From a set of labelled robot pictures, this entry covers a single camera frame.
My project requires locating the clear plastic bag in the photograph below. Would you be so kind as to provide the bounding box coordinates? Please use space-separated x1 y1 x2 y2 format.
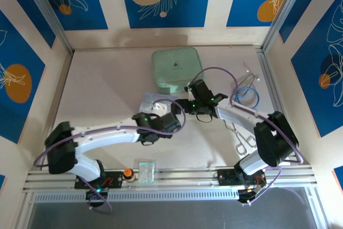
139 92 177 114

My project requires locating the mint green square case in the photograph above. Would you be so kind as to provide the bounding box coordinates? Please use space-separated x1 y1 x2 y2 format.
151 46 204 94

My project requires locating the clear plastic box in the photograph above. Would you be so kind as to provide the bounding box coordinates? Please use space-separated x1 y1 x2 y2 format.
138 161 156 186

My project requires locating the blue tube stethoscope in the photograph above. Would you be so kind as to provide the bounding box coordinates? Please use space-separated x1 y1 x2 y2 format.
232 61 263 110

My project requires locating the orange button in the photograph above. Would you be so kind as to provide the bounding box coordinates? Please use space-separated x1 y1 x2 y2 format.
122 168 136 183

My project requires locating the black right gripper cable loop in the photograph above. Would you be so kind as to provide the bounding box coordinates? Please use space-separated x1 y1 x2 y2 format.
196 113 214 124

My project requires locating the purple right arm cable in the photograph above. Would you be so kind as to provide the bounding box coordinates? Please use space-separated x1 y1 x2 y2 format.
186 67 305 165

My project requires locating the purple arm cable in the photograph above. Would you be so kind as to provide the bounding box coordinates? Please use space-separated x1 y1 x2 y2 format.
33 99 188 169
186 67 305 165

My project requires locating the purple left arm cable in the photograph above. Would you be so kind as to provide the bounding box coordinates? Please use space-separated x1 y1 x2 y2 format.
33 99 188 169

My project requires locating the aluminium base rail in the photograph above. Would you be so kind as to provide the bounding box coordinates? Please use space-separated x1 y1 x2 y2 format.
23 166 314 192

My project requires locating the grey slotted cable duct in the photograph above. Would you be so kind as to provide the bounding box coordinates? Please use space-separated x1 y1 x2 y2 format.
34 188 242 203

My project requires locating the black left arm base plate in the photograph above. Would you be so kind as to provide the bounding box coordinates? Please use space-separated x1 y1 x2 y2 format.
74 171 124 190

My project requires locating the aluminium table side rail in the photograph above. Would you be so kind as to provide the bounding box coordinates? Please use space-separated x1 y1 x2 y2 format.
256 48 297 144

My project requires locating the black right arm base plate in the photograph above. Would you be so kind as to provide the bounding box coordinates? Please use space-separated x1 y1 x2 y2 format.
216 169 266 187

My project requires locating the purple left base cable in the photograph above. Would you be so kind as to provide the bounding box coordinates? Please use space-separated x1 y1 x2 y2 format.
85 176 115 213

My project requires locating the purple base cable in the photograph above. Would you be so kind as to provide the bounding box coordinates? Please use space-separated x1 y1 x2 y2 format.
85 176 115 213
240 166 284 207

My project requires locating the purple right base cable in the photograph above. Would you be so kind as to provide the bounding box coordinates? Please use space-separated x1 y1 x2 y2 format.
240 166 284 207

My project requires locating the aluminium frame post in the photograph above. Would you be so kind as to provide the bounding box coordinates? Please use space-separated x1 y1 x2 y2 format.
20 0 75 54
260 0 305 53

